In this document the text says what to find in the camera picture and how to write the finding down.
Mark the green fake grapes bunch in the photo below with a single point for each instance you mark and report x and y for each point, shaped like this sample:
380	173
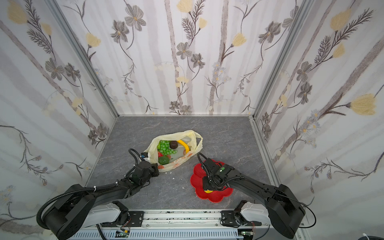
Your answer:
164	148

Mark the pale yellow plastic bag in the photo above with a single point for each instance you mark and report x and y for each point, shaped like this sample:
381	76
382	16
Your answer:
190	137

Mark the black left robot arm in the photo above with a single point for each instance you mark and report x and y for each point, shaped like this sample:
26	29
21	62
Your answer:
66	213

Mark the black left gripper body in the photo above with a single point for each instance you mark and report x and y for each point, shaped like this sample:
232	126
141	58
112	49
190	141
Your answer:
153	169

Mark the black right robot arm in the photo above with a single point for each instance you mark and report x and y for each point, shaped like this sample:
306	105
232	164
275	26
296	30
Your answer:
285	212

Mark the green fake vegetable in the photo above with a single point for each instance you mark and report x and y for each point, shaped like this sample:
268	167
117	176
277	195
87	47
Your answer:
163	160

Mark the dark brown fake fruit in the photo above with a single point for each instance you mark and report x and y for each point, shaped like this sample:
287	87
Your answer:
173	145

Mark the red flower-shaped bowl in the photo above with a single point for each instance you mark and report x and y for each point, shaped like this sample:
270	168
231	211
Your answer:
196	181

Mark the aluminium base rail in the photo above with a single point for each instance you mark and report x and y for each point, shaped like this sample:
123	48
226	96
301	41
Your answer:
183	225

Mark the yellow fake banana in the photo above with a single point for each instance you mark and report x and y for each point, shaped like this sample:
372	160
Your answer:
187	149

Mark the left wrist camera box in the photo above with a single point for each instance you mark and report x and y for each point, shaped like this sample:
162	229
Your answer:
144	155

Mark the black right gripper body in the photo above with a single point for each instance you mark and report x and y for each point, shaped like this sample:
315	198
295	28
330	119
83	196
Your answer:
208	180

